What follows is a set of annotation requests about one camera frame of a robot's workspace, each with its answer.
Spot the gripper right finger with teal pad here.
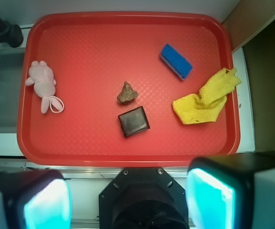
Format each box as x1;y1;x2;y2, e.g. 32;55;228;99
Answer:
185;151;275;229

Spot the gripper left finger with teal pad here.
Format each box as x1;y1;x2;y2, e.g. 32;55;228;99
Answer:
0;170;72;229

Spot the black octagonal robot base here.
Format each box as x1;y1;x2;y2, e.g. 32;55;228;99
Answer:
98;167;189;229

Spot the brown rock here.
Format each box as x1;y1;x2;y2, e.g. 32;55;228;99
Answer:
117;81;138;104

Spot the yellow microfiber cloth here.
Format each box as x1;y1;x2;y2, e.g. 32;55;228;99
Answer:
172;68;242;125

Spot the pink plush bunny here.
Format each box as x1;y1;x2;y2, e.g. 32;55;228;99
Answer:
25;61;65;114

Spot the red plastic tray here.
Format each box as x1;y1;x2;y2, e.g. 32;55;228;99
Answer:
17;12;240;167

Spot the dark brown leather wallet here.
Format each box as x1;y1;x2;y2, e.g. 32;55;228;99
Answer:
118;106;150;138

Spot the grey sink basin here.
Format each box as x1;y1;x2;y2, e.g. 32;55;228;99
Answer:
0;48;25;134

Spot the blue sponge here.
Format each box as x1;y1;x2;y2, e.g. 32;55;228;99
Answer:
160;44;193;80

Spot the black faucet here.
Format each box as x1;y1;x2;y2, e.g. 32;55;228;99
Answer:
0;18;24;48

